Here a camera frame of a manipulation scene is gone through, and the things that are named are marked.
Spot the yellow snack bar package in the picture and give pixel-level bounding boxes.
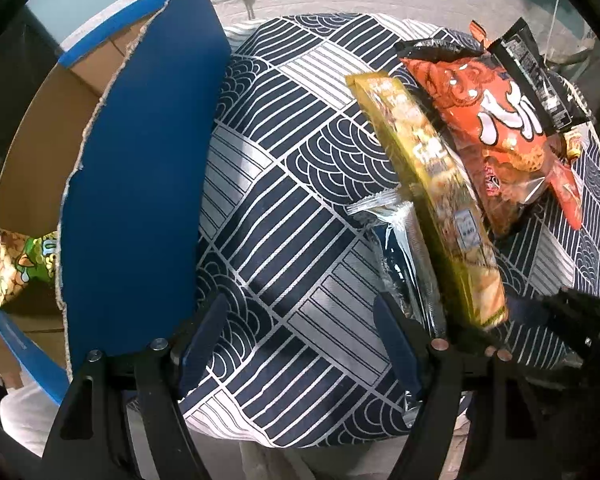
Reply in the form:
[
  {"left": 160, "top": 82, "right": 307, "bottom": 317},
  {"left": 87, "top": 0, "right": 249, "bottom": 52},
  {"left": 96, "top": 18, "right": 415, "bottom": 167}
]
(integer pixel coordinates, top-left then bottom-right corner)
[{"left": 346, "top": 73, "right": 508, "bottom": 330}]

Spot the silver blue biscuit package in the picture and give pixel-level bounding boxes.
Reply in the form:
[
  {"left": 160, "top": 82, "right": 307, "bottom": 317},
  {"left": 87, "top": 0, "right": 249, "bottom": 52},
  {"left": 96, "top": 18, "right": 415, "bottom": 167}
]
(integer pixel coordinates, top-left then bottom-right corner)
[{"left": 346, "top": 188, "right": 446, "bottom": 411}]

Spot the orange squid snack bag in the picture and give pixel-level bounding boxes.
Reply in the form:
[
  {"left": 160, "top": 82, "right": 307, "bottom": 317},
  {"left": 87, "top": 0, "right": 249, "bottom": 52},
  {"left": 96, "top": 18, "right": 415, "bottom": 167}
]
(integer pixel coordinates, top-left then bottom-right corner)
[{"left": 396, "top": 38, "right": 582, "bottom": 237}]

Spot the black snack packet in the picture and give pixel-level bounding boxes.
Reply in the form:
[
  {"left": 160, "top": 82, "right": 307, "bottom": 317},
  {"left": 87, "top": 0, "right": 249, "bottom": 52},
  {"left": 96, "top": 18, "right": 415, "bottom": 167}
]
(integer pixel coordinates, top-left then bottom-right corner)
[{"left": 486, "top": 18, "right": 592, "bottom": 134}]

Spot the navy patterned tablecloth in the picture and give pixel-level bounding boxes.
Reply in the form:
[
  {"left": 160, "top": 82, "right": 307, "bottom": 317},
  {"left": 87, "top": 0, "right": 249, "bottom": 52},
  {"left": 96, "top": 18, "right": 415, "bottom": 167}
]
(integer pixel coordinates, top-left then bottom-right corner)
[{"left": 176, "top": 12, "right": 600, "bottom": 449}]

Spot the green popcorn snack bag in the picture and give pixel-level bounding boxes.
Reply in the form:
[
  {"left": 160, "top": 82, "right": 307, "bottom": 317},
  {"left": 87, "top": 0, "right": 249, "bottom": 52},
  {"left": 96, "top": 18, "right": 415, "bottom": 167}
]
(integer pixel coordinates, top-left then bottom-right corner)
[{"left": 0, "top": 228, "right": 58, "bottom": 309}]

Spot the blue cardboard box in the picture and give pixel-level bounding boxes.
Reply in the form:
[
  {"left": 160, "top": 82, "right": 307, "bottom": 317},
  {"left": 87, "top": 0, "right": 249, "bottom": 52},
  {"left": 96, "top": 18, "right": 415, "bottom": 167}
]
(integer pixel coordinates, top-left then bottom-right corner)
[{"left": 0, "top": 0, "right": 230, "bottom": 403}]

